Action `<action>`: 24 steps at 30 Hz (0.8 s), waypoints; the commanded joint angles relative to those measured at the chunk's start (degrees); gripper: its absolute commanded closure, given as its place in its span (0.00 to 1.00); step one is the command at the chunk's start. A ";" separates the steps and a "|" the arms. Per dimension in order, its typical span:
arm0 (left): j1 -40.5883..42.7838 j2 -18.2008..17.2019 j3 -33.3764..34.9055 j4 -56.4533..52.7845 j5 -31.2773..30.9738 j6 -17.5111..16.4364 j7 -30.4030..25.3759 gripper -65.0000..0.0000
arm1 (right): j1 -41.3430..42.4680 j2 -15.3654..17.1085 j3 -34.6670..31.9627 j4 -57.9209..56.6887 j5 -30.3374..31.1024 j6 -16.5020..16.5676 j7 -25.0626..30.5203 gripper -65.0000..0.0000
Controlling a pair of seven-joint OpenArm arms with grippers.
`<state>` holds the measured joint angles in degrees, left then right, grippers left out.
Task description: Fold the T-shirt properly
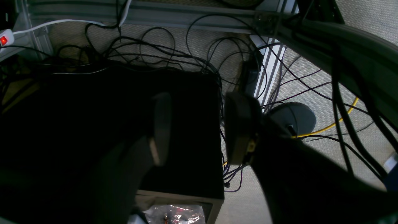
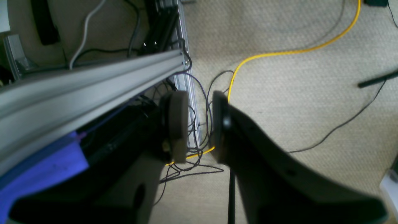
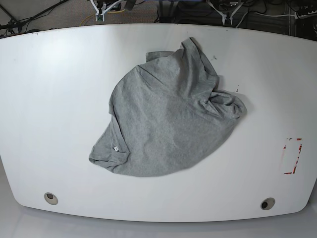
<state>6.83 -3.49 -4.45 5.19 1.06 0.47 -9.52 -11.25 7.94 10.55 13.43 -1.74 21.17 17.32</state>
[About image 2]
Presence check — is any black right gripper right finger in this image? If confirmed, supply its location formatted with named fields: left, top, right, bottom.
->
left=213, top=91, right=388, bottom=224

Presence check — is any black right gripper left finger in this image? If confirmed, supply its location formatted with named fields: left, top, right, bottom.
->
left=9, top=91, right=188, bottom=224

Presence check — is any purple blue box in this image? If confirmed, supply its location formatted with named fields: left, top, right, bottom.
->
left=0, top=132, right=89, bottom=224

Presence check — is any black tripod leg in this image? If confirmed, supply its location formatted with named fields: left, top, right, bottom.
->
left=357, top=71, right=398, bottom=88

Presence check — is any vertical aluminium frame leg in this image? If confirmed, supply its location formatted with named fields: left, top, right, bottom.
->
left=170, top=0, right=202, bottom=148

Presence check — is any aluminium frame rail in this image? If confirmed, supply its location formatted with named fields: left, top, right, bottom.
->
left=0, top=50, right=183, bottom=175

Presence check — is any grey cable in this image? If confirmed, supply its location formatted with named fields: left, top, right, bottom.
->
left=68, top=0, right=107, bottom=69

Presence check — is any thin black cable bundle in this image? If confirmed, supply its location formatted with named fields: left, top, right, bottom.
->
left=152, top=37, right=234, bottom=206

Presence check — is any yellow cable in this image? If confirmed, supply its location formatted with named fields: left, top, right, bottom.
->
left=166, top=0, right=362, bottom=166

